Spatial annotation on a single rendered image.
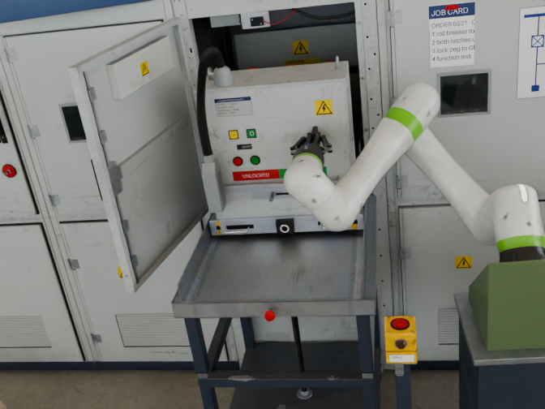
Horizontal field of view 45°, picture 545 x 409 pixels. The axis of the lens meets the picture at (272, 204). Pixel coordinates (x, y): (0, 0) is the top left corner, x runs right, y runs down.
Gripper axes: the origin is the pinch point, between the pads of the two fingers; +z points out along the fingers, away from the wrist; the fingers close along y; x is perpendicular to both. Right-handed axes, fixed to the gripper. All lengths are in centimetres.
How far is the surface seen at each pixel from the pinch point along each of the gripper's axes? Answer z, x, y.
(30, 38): 30, 33, -104
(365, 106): 31.9, -2.9, 15.2
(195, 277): -23, -38, -41
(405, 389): -57, -54, 24
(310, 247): -5.2, -38.4, -5.0
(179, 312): -37, -42, -43
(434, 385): 21, -123, 36
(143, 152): -6, 0, -56
